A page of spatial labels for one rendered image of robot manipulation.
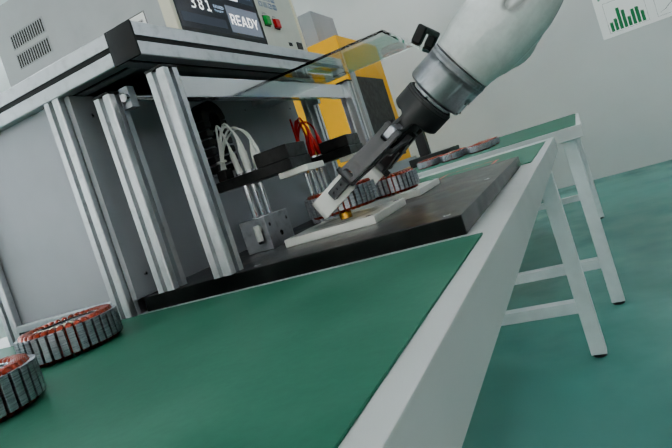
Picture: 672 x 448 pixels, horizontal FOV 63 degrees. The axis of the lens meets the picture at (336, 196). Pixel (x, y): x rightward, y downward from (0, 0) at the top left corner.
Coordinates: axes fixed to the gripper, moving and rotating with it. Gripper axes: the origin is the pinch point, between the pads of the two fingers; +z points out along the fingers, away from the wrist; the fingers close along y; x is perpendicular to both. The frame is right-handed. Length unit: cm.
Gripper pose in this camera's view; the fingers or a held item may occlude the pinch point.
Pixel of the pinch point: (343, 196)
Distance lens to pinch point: 84.3
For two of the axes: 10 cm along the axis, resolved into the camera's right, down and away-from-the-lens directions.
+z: -6.1, 6.9, 3.9
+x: -6.8, -7.1, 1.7
